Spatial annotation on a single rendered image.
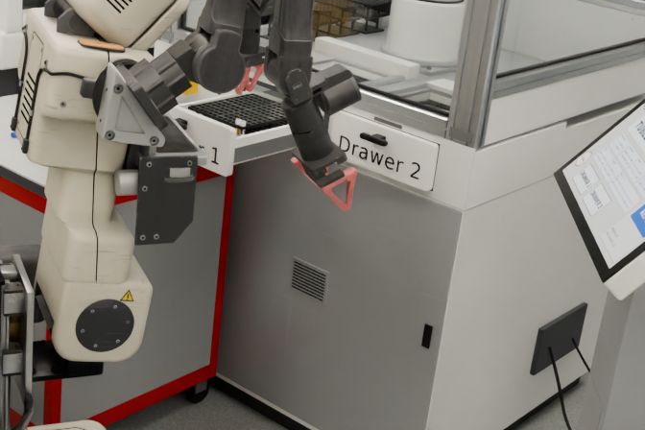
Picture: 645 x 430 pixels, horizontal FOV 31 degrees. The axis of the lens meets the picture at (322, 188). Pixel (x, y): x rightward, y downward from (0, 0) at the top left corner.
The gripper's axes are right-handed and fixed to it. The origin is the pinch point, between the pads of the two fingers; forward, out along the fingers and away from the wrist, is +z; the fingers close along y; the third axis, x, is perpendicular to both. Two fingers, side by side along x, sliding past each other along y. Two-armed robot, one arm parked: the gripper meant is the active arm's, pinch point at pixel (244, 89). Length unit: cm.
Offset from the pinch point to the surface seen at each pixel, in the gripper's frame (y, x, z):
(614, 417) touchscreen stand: -2, -100, 36
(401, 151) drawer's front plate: 20.0, -30.8, 10.2
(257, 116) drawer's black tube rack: 7.2, 1.7, 8.7
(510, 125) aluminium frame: 36, -48, 2
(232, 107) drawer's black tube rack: 6.8, 9.5, 8.7
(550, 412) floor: 86, -49, 103
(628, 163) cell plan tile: 9, -88, -9
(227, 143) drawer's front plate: -11.8, -7.0, 8.0
